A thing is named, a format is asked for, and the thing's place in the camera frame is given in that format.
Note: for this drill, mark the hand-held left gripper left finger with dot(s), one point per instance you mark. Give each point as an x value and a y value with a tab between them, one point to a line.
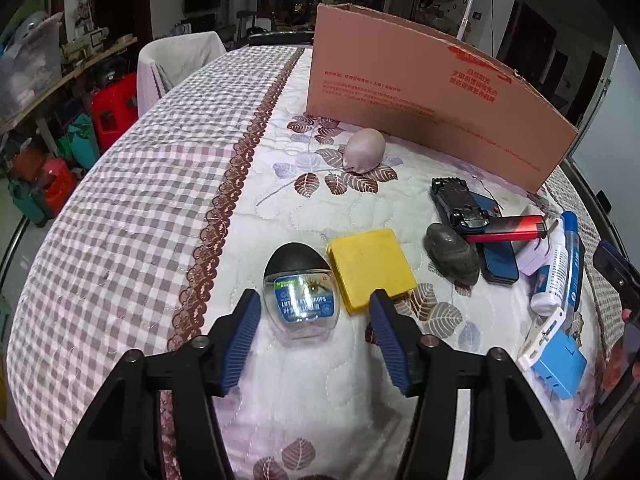
242	340

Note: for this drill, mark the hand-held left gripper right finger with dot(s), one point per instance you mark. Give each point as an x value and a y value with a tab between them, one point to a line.
392	345

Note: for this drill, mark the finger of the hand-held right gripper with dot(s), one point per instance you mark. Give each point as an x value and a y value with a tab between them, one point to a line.
612	265

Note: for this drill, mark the blue cap glue bottle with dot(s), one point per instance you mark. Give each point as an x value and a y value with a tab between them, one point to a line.
574	260

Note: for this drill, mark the white spray bottle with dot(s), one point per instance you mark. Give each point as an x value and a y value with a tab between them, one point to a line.
547	280

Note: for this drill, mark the eye drops bottle black cap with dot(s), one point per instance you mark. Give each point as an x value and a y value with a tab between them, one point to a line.
300	305

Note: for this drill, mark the white rounded plastic box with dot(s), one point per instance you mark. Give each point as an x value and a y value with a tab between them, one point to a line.
530	257

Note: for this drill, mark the yellow square block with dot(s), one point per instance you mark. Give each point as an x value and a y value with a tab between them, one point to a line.
370	265

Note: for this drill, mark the white clothespin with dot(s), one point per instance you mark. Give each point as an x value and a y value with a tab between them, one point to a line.
537	342

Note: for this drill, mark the pale smooth egg-shaped stone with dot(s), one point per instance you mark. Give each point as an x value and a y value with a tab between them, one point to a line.
365	150

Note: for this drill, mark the cardboard box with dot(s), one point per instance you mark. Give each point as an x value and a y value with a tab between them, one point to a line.
425	85

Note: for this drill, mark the light blue small box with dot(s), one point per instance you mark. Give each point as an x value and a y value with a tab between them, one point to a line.
560	365

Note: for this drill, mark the dark grey smooth stone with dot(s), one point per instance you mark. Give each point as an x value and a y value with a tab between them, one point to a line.
450	255

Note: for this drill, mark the red lighter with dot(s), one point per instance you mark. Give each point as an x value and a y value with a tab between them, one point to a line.
505	227

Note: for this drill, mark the dark blue flat case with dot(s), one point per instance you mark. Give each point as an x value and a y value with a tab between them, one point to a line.
497	262

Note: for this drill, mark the blue black toy car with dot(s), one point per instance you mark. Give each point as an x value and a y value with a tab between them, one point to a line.
457	200

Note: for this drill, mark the green shopping bag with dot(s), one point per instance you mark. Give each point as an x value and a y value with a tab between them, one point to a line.
27	202
80	142

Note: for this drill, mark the red plastic stool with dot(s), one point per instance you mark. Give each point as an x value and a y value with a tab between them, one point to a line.
112	110

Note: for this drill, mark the chair with white cover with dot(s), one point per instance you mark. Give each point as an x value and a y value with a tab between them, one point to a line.
175	65

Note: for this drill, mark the wooden shelf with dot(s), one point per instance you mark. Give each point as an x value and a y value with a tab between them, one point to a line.
65	77

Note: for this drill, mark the clear plastic storage bin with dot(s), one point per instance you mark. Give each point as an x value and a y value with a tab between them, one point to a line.
30	55

